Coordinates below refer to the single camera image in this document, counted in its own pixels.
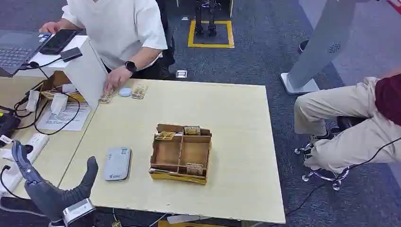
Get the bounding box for person's left hand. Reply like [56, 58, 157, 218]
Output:
[104, 67, 134, 93]

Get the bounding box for person's right hand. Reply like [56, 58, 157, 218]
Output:
[39, 21, 62, 35]

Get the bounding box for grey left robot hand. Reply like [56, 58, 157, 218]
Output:
[11, 140, 99, 221]

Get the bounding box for yellow patterned card stack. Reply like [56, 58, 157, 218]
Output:
[98, 90, 117, 105]

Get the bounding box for black smartphone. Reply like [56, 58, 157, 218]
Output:
[39, 29, 78, 55]

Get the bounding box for pale patterned card stack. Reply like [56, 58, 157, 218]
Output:
[131, 84, 148, 101]

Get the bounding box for white desk riser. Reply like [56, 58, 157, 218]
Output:
[15, 35, 109, 109]

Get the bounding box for small black adapter box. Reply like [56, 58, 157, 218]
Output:
[60, 47, 83, 62]

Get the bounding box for dark grey laptop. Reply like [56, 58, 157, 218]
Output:
[0, 29, 53, 78]

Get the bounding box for person at desk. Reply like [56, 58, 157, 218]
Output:
[39, 0, 176, 93]

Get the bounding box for white power strip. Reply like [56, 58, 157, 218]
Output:
[0, 133, 50, 195]

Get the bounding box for brown cardboard box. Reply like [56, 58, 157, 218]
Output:
[40, 70, 87, 104]

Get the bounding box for printed paper sheet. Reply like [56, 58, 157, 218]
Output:
[36, 102, 92, 132]

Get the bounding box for flat yellow card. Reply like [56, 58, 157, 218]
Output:
[155, 131, 177, 141]

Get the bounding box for black desk device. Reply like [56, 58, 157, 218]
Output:
[0, 106, 22, 148]

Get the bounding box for upright gold-print card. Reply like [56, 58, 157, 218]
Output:
[183, 125, 201, 136]

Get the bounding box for yellow floor tape square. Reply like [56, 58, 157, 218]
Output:
[187, 20, 235, 49]

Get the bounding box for wooden card box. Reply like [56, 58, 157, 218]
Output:
[149, 123, 213, 186]

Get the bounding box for black robot legs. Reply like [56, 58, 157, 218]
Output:
[193, 0, 218, 37]

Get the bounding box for upright brown-print card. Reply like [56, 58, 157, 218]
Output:
[186, 163, 205, 176]

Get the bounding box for black shoe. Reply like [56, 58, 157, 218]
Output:
[297, 39, 310, 54]

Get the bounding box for grey kiosk stand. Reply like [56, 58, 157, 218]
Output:
[280, 0, 380, 96]

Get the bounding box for chrome wheeled stool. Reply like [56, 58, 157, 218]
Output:
[294, 115, 368, 192]

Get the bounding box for person on stool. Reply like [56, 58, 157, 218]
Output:
[293, 69, 401, 175]

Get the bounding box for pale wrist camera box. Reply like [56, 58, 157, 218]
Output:
[62, 198, 96, 226]

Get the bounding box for grey floor cable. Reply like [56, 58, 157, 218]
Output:
[0, 196, 48, 218]

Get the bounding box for black adapter cable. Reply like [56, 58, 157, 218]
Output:
[18, 56, 63, 79]

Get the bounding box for black power strip cable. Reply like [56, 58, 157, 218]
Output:
[0, 165, 22, 200]

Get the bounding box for black looped cable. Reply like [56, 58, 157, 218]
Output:
[14, 79, 81, 136]

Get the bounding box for white cable tag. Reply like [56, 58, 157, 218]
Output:
[50, 93, 69, 115]
[25, 90, 41, 113]

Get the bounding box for black floor cable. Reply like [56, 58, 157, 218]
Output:
[284, 136, 401, 218]

